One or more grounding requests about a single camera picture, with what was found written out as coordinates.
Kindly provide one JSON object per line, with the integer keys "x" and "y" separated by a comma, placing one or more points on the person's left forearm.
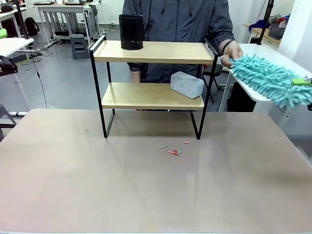
{"x": 223, "y": 36}

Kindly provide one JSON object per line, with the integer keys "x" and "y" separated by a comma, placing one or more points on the white background desk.
{"x": 61, "y": 5}

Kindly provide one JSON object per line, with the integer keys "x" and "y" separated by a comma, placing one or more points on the person's left hand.
{"x": 234, "y": 50}

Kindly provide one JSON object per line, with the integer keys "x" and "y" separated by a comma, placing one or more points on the white rectangular speaker box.
{"x": 186, "y": 84}

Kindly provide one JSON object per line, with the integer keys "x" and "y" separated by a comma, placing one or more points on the black mesh pen holder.
{"x": 131, "y": 31}

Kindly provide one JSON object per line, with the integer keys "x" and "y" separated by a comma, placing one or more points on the white desk with black items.
{"x": 9, "y": 13}

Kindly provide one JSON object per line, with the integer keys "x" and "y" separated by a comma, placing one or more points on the black backpack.
{"x": 31, "y": 26}

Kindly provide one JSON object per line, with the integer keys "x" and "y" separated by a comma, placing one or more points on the white power strip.
{"x": 18, "y": 113}

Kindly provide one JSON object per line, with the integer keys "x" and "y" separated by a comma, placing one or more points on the wooden background desk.
{"x": 264, "y": 34}

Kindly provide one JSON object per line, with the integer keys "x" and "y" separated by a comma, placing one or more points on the black folding chair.
{"x": 214, "y": 69}

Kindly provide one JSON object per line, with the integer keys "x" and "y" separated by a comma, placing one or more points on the large white rounded table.
{"x": 256, "y": 51}

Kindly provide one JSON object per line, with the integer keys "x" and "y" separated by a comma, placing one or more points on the grey mesh basket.
{"x": 276, "y": 31}

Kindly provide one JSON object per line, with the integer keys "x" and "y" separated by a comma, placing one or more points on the teal microfiber duster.
{"x": 265, "y": 78}

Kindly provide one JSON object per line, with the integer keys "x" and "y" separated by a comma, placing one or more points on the person in grey jacket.
{"x": 185, "y": 24}

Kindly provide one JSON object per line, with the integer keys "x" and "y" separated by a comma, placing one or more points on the small white table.
{"x": 12, "y": 44}

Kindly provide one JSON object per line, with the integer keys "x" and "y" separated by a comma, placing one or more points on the grey plastic step stool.
{"x": 80, "y": 46}

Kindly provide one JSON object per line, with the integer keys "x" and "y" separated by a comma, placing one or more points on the blue cloth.
{"x": 260, "y": 24}

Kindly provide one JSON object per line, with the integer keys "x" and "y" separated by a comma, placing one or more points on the black clamp pole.
{"x": 22, "y": 19}

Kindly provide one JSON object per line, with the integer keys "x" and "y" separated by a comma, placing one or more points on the black stand pole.
{"x": 265, "y": 22}

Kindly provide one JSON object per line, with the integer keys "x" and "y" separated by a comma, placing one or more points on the black frame wooden two-tier shelf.
{"x": 151, "y": 52}

